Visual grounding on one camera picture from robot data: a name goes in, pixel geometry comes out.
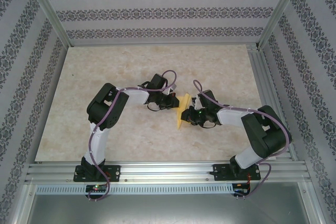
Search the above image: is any grey sheet metal panel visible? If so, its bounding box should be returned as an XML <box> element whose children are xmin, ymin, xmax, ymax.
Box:
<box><xmin>26</xmin><ymin>194</ymin><xmax>323</xmax><ymax>224</ymax></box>

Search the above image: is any long aluminium mounting rail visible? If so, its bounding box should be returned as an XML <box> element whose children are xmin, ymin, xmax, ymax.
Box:
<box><xmin>25</xmin><ymin>162</ymin><xmax>312</xmax><ymax>184</ymax></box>

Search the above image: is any yellow cloth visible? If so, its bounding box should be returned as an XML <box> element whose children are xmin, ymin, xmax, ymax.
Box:
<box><xmin>175</xmin><ymin>92</ymin><xmax>192</xmax><ymax>130</ymax></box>

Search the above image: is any slotted grey cable duct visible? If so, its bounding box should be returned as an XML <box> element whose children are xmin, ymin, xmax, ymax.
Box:
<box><xmin>35</xmin><ymin>184</ymin><xmax>234</xmax><ymax>195</ymax></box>

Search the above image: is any aluminium frame post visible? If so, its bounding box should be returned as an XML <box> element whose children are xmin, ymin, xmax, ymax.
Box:
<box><xmin>25</xmin><ymin>0</ymin><xmax>72</xmax><ymax>48</ymax></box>
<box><xmin>257</xmin><ymin>0</ymin><xmax>308</xmax><ymax>50</ymax></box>

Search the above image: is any aluminium side rail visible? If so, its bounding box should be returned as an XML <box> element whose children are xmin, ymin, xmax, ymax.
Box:
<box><xmin>246</xmin><ymin>45</ymin><xmax>299</xmax><ymax>162</ymax></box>

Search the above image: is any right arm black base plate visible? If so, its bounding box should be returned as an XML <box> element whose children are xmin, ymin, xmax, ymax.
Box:
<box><xmin>213</xmin><ymin>163</ymin><xmax>262</xmax><ymax>182</ymax></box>

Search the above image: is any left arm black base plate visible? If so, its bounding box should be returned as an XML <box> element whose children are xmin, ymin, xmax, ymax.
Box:
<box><xmin>74</xmin><ymin>165</ymin><xmax>122</xmax><ymax>183</ymax></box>

